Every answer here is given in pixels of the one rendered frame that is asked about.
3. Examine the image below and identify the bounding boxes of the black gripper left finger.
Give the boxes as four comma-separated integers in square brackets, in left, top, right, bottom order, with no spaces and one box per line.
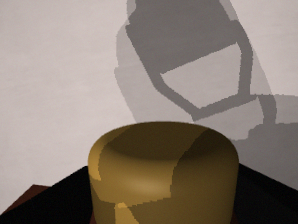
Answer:
[0,166,93,224]

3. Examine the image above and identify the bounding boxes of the reddish-brown wooden door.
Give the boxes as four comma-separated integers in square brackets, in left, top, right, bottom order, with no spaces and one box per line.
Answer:
[2,184,238,224]

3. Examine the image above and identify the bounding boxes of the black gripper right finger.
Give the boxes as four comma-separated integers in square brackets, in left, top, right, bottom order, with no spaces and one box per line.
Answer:
[233,163,298,224]

